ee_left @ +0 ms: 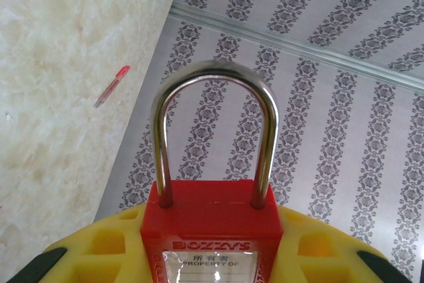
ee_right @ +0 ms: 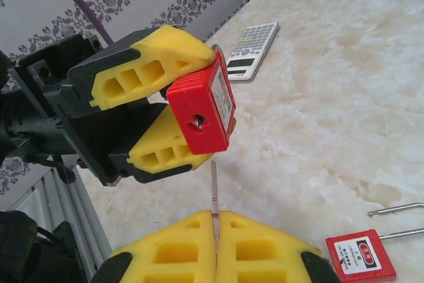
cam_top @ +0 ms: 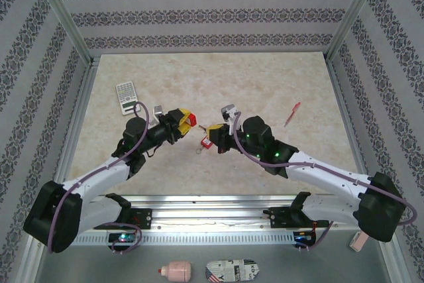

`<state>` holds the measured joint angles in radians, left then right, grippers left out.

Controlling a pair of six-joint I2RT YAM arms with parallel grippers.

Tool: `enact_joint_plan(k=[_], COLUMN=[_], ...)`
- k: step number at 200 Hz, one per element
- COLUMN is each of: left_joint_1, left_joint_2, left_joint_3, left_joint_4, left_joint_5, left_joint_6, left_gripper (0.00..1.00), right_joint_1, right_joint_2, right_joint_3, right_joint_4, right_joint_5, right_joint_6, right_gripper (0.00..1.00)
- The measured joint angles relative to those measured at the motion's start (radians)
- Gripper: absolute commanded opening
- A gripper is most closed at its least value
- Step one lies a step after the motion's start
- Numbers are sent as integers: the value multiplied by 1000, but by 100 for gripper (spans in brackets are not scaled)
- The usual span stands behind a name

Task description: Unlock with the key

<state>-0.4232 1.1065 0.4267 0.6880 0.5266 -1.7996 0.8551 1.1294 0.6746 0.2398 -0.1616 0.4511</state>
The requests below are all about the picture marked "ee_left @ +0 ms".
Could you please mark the red pen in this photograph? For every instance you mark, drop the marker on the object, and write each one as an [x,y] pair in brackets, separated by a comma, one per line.
[112,85]

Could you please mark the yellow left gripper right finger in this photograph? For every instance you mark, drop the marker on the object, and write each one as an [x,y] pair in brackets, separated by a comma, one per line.
[324,253]

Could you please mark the red labelled safety padlock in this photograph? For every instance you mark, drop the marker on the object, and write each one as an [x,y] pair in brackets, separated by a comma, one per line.
[212,216]

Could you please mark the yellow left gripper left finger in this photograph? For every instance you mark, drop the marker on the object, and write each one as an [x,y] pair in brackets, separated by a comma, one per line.
[99,250]

